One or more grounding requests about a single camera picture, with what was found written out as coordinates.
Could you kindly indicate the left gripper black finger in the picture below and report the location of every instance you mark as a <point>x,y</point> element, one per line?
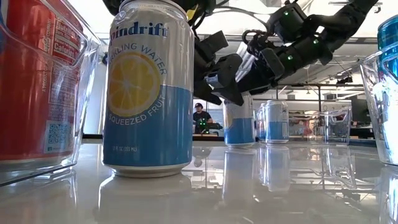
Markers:
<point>205,95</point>

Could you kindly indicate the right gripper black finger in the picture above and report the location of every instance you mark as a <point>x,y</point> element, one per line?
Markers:
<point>228,81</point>

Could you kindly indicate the white blue Spindrift can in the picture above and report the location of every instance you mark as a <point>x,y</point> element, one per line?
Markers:
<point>239,130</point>
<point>277,124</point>
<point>149,130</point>

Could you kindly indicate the clear plastic bin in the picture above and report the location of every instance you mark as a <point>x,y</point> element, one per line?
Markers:
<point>90,93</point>
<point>337,130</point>
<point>373,124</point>

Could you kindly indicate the silver blue Red Bull can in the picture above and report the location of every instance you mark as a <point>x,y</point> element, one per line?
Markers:
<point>388,37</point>

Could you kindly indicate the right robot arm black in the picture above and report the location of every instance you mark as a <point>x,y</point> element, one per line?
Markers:
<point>342,21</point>

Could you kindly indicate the person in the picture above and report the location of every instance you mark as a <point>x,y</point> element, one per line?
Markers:
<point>202,118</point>

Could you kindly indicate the yellow tag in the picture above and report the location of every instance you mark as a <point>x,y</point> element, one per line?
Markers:
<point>192,12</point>

